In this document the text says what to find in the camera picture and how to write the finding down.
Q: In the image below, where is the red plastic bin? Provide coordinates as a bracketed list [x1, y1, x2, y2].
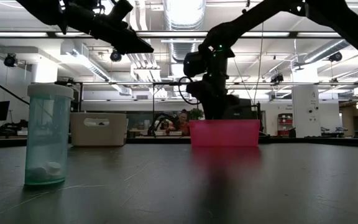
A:
[188, 119, 261, 148]

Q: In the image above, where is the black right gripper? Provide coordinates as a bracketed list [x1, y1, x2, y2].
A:
[186, 57, 241, 121]

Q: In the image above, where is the background potted plant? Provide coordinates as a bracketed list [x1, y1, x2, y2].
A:
[189, 107, 205, 121]

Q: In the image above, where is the person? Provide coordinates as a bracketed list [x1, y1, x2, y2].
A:
[165, 110, 191, 137]

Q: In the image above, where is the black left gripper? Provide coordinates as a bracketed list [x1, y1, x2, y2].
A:
[59, 0, 155, 56]

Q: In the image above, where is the teal bottle white cap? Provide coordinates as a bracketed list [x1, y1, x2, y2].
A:
[24, 83, 75, 187]

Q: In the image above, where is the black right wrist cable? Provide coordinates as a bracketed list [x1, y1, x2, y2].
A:
[177, 75, 201, 106]

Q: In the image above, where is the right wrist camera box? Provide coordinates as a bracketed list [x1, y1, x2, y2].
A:
[183, 50, 210, 79]

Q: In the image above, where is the white plastic bin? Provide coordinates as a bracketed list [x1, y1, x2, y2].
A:
[70, 112, 128, 147]

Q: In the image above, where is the red shelf unit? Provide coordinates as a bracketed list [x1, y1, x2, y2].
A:
[277, 112, 294, 137]

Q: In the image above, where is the black ceiling camera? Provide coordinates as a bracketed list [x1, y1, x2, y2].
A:
[109, 49, 123, 63]
[328, 50, 344, 63]
[3, 53, 19, 68]

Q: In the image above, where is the black table mat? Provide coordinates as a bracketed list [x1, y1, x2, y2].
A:
[0, 142, 358, 224]

